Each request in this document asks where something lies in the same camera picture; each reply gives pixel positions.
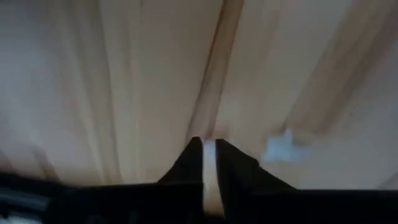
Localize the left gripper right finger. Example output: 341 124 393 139
215 138 297 224

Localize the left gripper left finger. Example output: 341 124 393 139
157 136 205 219

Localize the white ghost decoration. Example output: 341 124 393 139
262 129 310 164
203 139 218 170

